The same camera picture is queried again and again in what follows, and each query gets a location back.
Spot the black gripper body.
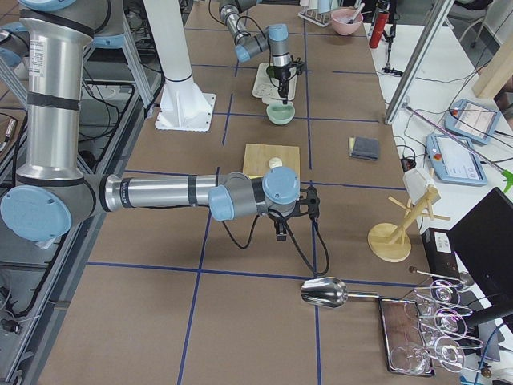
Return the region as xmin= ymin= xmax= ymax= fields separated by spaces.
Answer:
xmin=268 ymin=186 xmax=321 ymax=224
xmin=272 ymin=55 xmax=305 ymax=95

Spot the white steamed bun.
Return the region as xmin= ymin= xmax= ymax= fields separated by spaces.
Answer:
xmin=269 ymin=157 xmax=283 ymax=168

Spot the green ceramic bowl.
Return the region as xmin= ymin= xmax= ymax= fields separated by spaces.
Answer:
xmin=266 ymin=103 xmax=296 ymax=125

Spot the pink bowl of ice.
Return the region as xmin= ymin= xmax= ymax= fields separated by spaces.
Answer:
xmin=330 ymin=8 xmax=363 ymax=36

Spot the green avocado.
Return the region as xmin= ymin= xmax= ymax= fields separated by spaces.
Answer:
xmin=265 ymin=65 xmax=275 ymax=78

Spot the cream bear tray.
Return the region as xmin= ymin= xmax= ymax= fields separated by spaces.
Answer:
xmin=252 ymin=63 xmax=297 ymax=101

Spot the wooden cutting board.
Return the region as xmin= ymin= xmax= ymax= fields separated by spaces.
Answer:
xmin=242 ymin=144 xmax=301 ymax=177

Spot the cup rack with cups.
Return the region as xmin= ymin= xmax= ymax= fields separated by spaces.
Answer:
xmin=297 ymin=0 xmax=332 ymax=27

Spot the silver metal scoop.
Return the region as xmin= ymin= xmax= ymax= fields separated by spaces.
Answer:
xmin=301 ymin=277 xmax=380 ymax=308

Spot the grey yellow folded cloth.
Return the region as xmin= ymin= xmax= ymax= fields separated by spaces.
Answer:
xmin=349 ymin=136 xmax=380 ymax=160

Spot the wooden mug tree stand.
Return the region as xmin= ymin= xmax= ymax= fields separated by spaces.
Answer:
xmin=367 ymin=184 xmax=450 ymax=263

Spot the red bottle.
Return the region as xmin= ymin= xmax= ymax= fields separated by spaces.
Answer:
xmin=369 ymin=0 xmax=390 ymax=49

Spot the black tripod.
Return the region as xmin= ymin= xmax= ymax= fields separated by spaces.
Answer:
xmin=382 ymin=1 xmax=403 ymax=77

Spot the black monitor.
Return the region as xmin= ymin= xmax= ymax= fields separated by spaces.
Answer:
xmin=449 ymin=188 xmax=512 ymax=326

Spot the wine glass rack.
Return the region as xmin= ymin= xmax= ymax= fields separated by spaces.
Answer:
xmin=391 ymin=266 xmax=483 ymax=377

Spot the reacher grabber stick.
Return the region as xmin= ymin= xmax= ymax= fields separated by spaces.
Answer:
xmin=402 ymin=102 xmax=513 ymax=193

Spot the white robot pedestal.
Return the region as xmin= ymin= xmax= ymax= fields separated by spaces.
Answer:
xmin=144 ymin=0 xmax=216 ymax=132

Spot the aluminium frame post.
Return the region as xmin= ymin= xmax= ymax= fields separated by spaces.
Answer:
xmin=384 ymin=0 xmax=454 ymax=124

